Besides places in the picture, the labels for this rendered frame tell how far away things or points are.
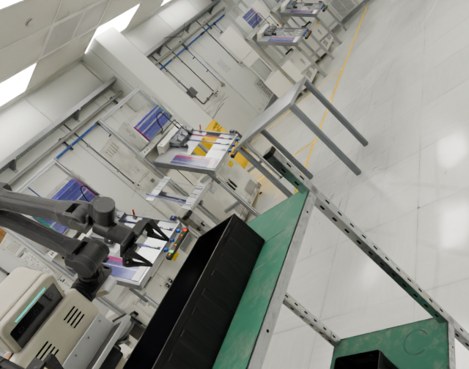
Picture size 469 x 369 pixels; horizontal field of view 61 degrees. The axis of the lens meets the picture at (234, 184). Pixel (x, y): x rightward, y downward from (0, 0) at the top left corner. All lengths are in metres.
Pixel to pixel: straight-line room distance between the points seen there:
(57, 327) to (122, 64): 5.38
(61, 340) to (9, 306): 0.19
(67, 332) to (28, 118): 4.74
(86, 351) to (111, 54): 5.48
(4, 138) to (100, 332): 4.48
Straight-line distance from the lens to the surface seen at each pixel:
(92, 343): 1.40
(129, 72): 6.44
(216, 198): 4.31
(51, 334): 1.38
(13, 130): 5.78
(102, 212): 1.12
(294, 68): 7.18
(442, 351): 1.36
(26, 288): 1.34
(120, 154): 4.54
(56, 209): 1.26
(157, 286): 3.59
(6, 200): 1.40
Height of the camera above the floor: 1.33
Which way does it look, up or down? 12 degrees down
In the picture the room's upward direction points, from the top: 48 degrees counter-clockwise
